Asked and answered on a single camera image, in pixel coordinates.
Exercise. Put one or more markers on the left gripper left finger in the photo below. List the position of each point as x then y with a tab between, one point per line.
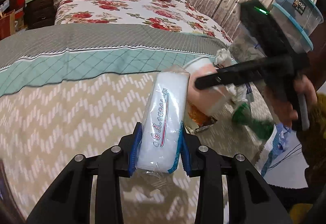
68	198

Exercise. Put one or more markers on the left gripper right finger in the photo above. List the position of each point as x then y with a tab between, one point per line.
250	198

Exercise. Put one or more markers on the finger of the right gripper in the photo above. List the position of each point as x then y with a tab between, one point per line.
270	70

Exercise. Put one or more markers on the white paper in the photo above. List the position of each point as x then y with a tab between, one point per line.
238	92

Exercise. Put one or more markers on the green plastic bottle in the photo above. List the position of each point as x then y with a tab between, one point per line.
262	128

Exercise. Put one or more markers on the white tissue pack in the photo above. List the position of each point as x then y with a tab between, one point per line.
163	122

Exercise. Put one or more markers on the upper clear storage box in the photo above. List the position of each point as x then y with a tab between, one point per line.
297	19

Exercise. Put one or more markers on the blue crumpled clothing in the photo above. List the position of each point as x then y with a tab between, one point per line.
276	145

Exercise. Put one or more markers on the orange foil snack wrapper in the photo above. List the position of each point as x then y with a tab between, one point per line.
196	121

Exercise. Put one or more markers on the beige chevron blanket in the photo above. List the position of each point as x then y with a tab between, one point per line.
78	88

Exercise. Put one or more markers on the floral bed sheet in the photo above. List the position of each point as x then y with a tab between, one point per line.
174	16

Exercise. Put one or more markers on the cluttered storage shelf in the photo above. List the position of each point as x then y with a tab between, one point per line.
31	14

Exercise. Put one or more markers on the clear bin blue handle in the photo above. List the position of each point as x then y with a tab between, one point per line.
245	47

